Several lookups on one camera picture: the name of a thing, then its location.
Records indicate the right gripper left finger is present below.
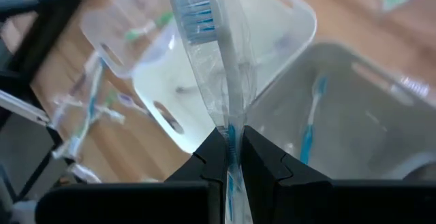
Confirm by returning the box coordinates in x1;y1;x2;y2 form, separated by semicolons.
35;127;229;224

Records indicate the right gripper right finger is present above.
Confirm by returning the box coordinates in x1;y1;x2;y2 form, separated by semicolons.
240;125;436;224

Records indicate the blue toothbrush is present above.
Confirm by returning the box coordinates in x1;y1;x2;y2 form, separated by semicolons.
164;0;260;224
298;75;328;166
67;57;107;159

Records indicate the wrapped purple toothbrush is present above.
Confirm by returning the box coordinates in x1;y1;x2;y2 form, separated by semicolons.
67;161;103;185

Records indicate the grey plastic bin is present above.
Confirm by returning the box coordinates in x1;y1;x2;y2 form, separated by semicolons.
245;41;436;181

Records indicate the white plastic bin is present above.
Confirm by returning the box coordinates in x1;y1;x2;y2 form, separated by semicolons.
131;0;318;154

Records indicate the clear plastic bin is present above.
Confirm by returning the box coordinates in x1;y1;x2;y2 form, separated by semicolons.
79;0;191;79

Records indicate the black aluminium table frame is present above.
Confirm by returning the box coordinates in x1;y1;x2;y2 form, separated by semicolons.
0;0;98;204

